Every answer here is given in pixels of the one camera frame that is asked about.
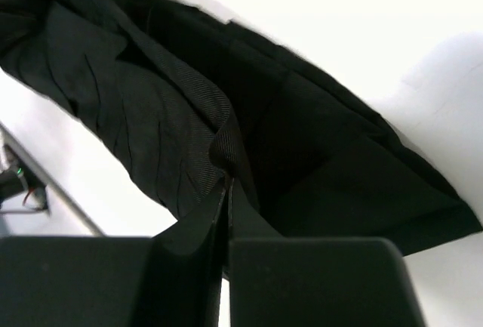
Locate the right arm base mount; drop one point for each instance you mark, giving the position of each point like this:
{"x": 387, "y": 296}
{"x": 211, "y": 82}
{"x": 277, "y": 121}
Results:
{"x": 17, "y": 178}

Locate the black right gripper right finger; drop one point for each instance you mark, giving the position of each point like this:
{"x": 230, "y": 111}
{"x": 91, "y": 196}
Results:
{"x": 244, "y": 221}

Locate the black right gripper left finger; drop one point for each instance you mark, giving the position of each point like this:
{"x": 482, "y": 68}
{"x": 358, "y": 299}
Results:
{"x": 184, "y": 272}

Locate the black pleated skirt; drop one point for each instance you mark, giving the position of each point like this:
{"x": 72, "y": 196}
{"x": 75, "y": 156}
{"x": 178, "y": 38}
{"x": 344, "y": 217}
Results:
{"x": 183, "y": 100}

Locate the aluminium front rail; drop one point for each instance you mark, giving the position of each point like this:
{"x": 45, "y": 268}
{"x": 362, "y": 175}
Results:
{"x": 65, "y": 217}

